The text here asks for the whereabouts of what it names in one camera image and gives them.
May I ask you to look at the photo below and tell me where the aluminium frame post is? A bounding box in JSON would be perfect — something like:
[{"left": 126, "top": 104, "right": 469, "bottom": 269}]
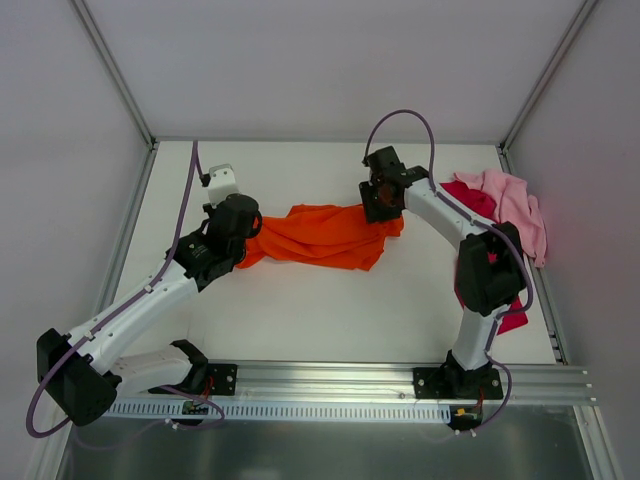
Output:
[
  {"left": 69, "top": 0, "right": 160, "bottom": 151},
  {"left": 498, "top": 0, "right": 601, "bottom": 152}
]

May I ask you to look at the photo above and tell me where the white slotted cable duct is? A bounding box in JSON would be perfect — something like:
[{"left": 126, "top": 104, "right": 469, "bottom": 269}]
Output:
[{"left": 106, "top": 398, "right": 451, "bottom": 424}]

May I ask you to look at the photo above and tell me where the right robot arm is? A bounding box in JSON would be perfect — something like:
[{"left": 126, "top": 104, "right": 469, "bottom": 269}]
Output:
[{"left": 359, "top": 147, "right": 530, "bottom": 400}]

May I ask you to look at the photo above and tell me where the light pink t shirt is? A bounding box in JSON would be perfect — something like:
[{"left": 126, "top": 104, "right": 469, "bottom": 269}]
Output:
[{"left": 453, "top": 169, "right": 547, "bottom": 268}]

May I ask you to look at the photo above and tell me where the orange t shirt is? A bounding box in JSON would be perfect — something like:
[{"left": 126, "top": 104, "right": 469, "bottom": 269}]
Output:
[{"left": 239, "top": 204, "right": 404, "bottom": 271}]

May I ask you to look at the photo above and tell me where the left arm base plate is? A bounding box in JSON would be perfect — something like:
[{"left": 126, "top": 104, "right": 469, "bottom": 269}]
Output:
[{"left": 201, "top": 363, "right": 238, "bottom": 397}]

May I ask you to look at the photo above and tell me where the right aluminium frame post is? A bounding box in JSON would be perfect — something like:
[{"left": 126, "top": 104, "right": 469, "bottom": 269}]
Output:
[{"left": 498, "top": 0, "right": 601, "bottom": 152}]

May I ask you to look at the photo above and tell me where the magenta t shirt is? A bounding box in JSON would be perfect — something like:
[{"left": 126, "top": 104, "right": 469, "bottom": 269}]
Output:
[{"left": 440, "top": 180, "right": 528, "bottom": 335}]

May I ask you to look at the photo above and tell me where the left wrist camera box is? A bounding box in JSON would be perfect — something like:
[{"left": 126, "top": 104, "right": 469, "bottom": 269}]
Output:
[{"left": 201, "top": 164, "right": 240, "bottom": 206}]

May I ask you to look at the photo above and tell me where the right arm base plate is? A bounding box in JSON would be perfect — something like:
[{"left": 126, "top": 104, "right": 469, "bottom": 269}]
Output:
[{"left": 412, "top": 365, "right": 504, "bottom": 400}]

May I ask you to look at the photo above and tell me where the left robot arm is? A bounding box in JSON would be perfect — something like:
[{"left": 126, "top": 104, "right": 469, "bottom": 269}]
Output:
[{"left": 36, "top": 193, "right": 262, "bottom": 426}]

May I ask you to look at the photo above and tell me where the left aluminium frame post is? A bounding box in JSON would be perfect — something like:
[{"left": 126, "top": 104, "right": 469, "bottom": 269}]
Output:
[{"left": 69, "top": 0, "right": 160, "bottom": 151}]

